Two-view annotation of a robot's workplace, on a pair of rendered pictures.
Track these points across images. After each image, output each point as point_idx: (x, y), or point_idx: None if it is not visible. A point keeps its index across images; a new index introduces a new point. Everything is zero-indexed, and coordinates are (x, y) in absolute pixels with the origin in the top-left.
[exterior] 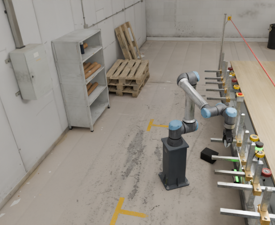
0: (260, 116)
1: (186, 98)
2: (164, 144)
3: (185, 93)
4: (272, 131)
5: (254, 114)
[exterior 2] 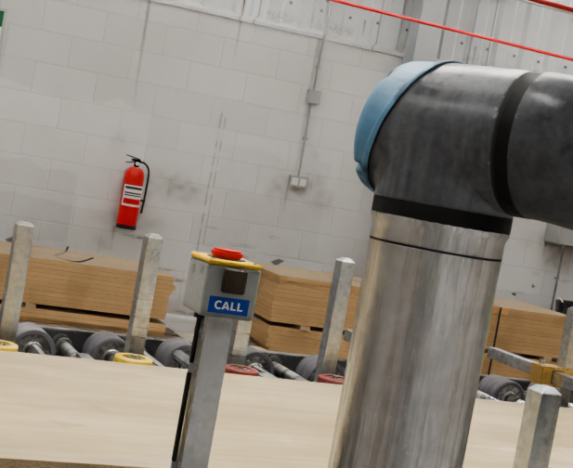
0: (44, 439)
1: (470, 422)
2: None
3: (457, 378)
4: (220, 442)
5: (20, 448)
